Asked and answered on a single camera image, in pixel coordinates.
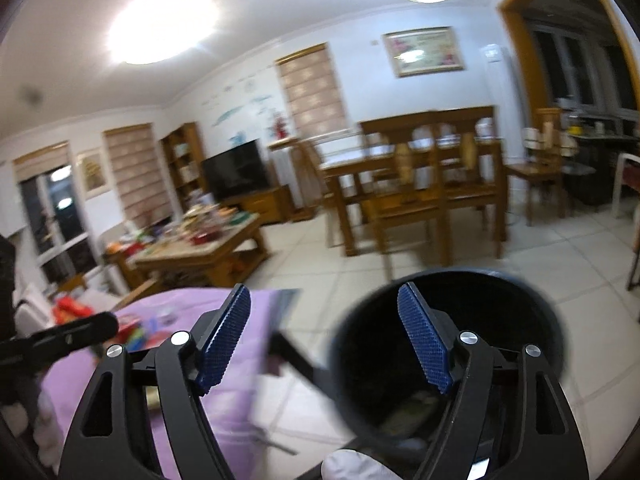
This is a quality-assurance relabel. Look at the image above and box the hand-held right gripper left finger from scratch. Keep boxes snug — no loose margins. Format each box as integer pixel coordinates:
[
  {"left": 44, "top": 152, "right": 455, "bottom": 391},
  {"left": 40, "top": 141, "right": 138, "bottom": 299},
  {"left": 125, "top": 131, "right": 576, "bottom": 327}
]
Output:
[{"left": 59, "top": 284, "right": 252, "bottom": 480}]

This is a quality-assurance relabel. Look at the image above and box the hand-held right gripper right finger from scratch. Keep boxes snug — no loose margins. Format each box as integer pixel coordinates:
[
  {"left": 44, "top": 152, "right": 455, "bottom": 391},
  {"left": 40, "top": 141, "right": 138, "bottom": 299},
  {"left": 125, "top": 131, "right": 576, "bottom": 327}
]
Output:
[{"left": 396, "top": 281, "right": 591, "bottom": 480}]

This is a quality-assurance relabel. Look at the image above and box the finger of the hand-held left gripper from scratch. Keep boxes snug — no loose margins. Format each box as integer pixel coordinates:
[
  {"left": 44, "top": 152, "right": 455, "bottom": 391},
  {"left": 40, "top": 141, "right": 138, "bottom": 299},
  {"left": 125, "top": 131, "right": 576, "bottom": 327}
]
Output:
[{"left": 0, "top": 311, "right": 120, "bottom": 376}]

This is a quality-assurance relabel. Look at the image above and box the black trash bin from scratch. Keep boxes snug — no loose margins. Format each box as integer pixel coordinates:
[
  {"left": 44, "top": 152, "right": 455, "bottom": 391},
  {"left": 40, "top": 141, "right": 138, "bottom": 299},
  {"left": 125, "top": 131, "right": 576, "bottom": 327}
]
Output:
[{"left": 334, "top": 267, "right": 566, "bottom": 443}]

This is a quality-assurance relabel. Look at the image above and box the colourful snack wrapper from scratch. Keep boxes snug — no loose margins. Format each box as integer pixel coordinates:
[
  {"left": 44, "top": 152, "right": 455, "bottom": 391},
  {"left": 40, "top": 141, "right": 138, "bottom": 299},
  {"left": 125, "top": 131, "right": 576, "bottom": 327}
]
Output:
[{"left": 117, "top": 312, "right": 156, "bottom": 353}]

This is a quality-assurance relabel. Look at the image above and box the person's right hand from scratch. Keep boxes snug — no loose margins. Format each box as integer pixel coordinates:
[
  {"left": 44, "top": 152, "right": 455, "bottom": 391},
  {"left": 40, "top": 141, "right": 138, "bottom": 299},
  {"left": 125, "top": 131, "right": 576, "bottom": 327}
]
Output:
[{"left": 322, "top": 447, "right": 416, "bottom": 480}]

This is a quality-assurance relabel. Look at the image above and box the red packet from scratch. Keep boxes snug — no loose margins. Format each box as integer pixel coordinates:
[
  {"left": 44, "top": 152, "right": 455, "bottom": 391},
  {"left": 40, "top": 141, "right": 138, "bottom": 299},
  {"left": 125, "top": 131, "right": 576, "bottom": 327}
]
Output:
[{"left": 52, "top": 297, "right": 96, "bottom": 323}]

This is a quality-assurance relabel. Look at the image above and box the wooden sofa with white cushions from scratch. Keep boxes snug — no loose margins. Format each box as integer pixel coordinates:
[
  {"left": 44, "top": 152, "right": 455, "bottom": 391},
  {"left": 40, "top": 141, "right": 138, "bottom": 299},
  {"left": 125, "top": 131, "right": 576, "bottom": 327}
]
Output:
[{"left": 10, "top": 260, "right": 166, "bottom": 331}]

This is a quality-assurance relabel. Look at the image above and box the purple tablecloth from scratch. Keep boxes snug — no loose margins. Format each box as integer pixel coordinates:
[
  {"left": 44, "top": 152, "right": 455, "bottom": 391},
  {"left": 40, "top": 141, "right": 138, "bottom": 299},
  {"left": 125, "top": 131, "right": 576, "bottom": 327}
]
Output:
[{"left": 40, "top": 287, "right": 281, "bottom": 480}]

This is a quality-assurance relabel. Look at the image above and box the glass balcony door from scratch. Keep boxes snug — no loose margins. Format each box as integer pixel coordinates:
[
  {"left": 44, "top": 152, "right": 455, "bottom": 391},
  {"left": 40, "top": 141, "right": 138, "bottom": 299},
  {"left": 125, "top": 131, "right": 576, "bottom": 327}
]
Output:
[{"left": 17, "top": 165, "right": 98, "bottom": 286}]

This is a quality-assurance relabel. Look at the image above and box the black metal bar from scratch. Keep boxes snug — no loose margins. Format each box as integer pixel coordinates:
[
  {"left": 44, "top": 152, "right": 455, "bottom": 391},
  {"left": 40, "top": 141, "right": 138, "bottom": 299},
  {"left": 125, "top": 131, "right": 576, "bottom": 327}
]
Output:
[{"left": 267, "top": 289, "right": 328, "bottom": 396}]

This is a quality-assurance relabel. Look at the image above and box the wooden coffee table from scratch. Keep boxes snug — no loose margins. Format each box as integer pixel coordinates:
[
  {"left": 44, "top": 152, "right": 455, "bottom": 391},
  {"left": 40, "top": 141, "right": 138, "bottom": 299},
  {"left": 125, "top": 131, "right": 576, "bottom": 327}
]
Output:
[{"left": 132, "top": 212, "right": 271, "bottom": 288}]

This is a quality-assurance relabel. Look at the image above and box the pile of coffee table clutter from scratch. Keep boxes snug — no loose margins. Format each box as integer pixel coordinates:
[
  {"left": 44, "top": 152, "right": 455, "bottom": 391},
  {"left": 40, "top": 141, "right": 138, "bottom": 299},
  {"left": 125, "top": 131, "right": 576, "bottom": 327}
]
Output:
[{"left": 107, "top": 205, "right": 261, "bottom": 256}]

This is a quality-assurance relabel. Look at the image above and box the beige window blind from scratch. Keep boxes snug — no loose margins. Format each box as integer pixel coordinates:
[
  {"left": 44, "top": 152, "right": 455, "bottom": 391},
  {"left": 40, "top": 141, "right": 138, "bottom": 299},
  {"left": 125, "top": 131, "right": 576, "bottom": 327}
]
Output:
[
  {"left": 276, "top": 44, "right": 348, "bottom": 138},
  {"left": 103, "top": 124, "right": 171, "bottom": 228},
  {"left": 13, "top": 142, "right": 71, "bottom": 181}
]

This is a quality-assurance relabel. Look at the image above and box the wooden dining chair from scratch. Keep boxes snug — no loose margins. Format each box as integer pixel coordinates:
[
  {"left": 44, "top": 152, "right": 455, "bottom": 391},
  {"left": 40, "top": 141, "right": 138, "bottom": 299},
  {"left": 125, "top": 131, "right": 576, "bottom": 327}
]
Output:
[
  {"left": 432, "top": 105, "right": 508, "bottom": 261},
  {"left": 295, "top": 137, "right": 336, "bottom": 211},
  {"left": 505, "top": 107, "right": 566, "bottom": 226},
  {"left": 360, "top": 120, "right": 451, "bottom": 266}
]

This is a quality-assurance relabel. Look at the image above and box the wooden television cabinet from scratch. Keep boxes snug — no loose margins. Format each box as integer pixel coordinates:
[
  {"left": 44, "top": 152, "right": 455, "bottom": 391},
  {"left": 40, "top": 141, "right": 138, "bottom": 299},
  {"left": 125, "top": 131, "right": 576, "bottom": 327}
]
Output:
[{"left": 222, "top": 185, "right": 293, "bottom": 226}]

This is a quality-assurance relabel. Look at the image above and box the black television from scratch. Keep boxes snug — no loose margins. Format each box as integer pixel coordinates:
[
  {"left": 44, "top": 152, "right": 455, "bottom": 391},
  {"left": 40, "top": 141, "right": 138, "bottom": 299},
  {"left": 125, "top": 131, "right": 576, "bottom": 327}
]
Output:
[{"left": 201, "top": 139, "right": 271, "bottom": 202}]

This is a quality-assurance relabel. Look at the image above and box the wooden bookshelf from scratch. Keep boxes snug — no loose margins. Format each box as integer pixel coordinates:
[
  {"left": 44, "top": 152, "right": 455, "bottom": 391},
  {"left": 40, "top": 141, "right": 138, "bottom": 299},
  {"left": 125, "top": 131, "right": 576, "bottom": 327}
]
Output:
[{"left": 160, "top": 122, "right": 211, "bottom": 211}]

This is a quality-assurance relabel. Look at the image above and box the wooden dining table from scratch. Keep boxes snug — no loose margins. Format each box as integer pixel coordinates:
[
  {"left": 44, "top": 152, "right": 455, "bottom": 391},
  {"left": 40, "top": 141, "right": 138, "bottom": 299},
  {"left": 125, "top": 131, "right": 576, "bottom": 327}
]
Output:
[{"left": 320, "top": 147, "right": 506, "bottom": 261}]

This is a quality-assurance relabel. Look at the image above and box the dark side table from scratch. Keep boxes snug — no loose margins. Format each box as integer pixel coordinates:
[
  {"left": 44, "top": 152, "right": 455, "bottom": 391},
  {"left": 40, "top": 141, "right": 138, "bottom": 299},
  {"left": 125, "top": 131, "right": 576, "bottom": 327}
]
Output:
[{"left": 565, "top": 130, "right": 640, "bottom": 206}]

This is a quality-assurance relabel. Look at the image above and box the white standing air conditioner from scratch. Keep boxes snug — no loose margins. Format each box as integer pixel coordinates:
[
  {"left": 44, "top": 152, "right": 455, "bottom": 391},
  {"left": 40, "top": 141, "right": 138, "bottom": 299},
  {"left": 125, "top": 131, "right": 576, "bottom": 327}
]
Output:
[{"left": 479, "top": 45, "right": 512, "bottom": 136}]

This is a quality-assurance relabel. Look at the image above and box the large round ceiling lamp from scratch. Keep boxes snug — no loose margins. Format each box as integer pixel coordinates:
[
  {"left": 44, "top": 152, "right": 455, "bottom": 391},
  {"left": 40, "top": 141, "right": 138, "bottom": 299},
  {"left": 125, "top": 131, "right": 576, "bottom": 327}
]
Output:
[{"left": 107, "top": 0, "right": 221, "bottom": 66}]

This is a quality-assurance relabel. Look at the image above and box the dark room window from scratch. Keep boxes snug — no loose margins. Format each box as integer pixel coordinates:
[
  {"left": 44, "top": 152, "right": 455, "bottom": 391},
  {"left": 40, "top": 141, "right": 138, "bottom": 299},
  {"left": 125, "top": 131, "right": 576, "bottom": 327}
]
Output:
[{"left": 525, "top": 15, "right": 640, "bottom": 116}]

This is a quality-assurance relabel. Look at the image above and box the small framed wall picture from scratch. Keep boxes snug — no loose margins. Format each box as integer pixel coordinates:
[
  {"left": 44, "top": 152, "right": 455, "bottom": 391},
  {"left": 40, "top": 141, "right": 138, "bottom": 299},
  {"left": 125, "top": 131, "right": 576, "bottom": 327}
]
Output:
[{"left": 77, "top": 149, "right": 111, "bottom": 198}]

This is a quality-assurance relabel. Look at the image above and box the large framed wall picture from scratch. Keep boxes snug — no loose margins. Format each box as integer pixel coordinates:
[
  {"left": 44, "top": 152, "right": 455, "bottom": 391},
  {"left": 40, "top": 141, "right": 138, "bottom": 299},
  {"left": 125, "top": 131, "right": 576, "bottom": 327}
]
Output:
[{"left": 382, "top": 26, "right": 466, "bottom": 78}]

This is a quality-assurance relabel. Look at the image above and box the yellow wooden door frame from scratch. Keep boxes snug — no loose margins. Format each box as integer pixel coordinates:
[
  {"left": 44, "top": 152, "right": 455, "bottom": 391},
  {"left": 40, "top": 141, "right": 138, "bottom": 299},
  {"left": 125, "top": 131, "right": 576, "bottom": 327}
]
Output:
[{"left": 497, "top": 0, "right": 640, "bottom": 126}]

